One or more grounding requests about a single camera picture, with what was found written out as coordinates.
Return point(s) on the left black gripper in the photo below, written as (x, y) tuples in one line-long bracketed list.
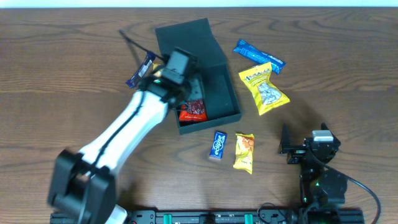
[(193, 90)]

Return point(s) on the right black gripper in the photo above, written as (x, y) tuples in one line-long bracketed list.
[(297, 153)]

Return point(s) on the red candy bag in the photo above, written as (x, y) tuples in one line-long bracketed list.
[(193, 111)]

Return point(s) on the dark green box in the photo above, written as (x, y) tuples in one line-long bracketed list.
[(220, 100)]

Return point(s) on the large yellow snack bag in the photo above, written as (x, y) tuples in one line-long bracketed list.
[(266, 95)]

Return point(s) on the blue snack bar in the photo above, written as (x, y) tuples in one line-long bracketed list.
[(249, 51)]

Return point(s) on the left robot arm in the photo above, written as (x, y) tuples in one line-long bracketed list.
[(83, 184)]

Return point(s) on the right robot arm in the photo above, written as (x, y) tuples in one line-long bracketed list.
[(319, 185)]

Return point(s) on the blue eclipse gum pack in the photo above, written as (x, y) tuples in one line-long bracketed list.
[(218, 145)]

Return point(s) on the small yellow candy packet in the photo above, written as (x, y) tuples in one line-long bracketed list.
[(157, 68)]

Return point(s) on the dark blue candy bar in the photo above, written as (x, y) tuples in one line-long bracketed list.
[(141, 71)]

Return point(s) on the yellow orange snack packet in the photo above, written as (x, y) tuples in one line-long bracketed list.
[(244, 152)]

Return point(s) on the black mounting rail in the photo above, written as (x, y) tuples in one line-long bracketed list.
[(240, 217)]

